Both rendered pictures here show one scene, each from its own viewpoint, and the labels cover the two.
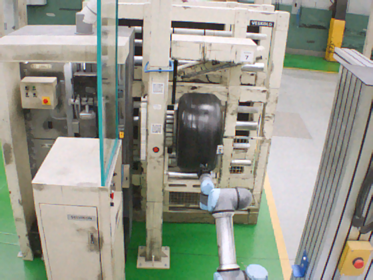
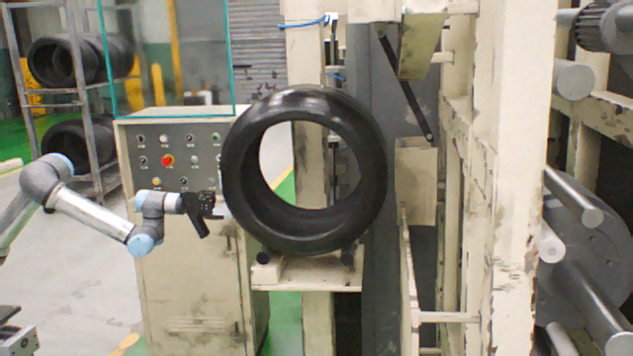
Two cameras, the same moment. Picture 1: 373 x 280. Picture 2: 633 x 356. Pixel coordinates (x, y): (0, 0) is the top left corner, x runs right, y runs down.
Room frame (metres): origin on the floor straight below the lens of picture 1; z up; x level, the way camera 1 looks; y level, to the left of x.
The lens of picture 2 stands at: (2.94, -1.84, 1.64)
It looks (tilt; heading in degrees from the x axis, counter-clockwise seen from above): 16 degrees down; 101
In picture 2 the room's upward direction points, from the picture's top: 3 degrees counter-clockwise
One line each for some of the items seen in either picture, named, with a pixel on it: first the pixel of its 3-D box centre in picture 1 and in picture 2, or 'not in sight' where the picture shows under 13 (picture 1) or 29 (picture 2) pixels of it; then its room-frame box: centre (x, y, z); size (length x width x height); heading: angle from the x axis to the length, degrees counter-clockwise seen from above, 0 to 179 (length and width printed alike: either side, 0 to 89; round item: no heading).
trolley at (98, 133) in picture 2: not in sight; (91, 103); (-0.28, 3.19, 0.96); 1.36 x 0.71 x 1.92; 89
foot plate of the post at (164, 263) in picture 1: (153, 255); not in sight; (2.53, 0.21, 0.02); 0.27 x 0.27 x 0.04; 4
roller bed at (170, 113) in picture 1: (162, 125); (414, 180); (2.93, 0.20, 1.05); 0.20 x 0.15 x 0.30; 94
